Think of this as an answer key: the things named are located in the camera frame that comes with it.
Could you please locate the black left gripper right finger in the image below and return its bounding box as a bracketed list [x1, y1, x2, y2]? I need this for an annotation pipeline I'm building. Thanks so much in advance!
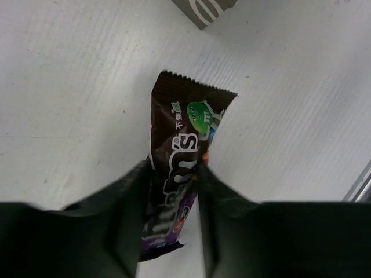
[197, 164, 370, 277]

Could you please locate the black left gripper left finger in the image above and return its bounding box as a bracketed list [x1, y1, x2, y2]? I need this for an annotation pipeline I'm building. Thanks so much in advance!
[1, 160, 150, 277]

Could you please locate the brown m&m packet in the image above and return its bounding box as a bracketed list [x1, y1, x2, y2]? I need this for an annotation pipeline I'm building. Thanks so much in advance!
[140, 71, 237, 261]

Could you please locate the white coffee paper bag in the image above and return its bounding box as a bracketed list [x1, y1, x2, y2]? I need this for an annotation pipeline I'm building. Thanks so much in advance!
[172, 0, 237, 30]

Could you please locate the aluminium table front rail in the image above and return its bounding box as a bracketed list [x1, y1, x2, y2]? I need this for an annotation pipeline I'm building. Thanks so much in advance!
[343, 161, 371, 203]

